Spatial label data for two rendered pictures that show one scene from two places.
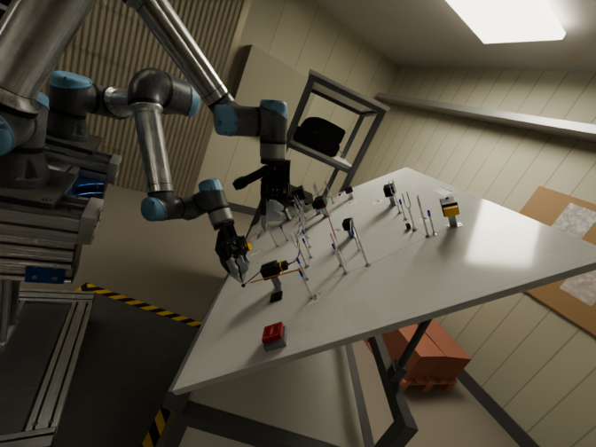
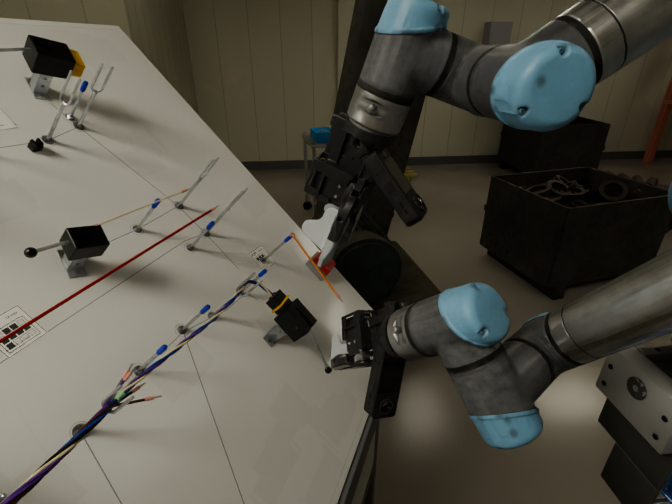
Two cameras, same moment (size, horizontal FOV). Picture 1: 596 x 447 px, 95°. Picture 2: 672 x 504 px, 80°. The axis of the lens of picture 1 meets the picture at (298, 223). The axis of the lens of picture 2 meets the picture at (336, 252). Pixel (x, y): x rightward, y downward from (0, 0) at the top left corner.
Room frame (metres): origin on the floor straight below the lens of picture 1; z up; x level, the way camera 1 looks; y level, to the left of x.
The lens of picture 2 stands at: (1.31, 0.35, 1.54)
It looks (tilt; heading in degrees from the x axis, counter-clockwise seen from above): 27 degrees down; 207
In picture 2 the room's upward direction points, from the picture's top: straight up
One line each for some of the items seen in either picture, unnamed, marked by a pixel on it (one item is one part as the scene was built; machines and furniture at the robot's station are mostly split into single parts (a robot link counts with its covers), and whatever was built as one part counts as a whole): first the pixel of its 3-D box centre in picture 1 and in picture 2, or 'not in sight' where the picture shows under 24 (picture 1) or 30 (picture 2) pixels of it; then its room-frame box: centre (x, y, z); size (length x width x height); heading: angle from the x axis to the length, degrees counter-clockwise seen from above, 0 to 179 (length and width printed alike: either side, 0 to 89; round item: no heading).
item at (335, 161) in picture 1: (290, 215); not in sight; (2.02, 0.08, 0.92); 0.61 x 0.50 x 1.85; 7
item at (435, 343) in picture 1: (398, 327); not in sight; (2.44, -1.35, 0.19); 1.12 x 0.79 x 0.38; 34
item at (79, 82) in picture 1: (72, 92); not in sight; (1.02, 0.99, 1.33); 0.13 x 0.12 x 0.14; 158
